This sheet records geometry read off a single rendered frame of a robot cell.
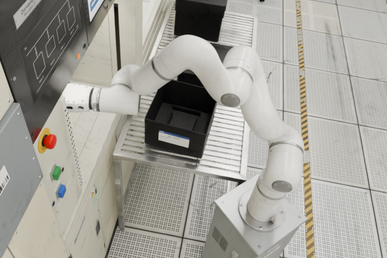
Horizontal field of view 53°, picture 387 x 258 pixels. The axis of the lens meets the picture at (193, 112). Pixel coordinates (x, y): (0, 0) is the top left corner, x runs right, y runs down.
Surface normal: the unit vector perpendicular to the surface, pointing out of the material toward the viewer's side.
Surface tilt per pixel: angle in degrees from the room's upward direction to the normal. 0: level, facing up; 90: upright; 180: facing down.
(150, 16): 0
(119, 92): 1
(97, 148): 0
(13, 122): 90
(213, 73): 60
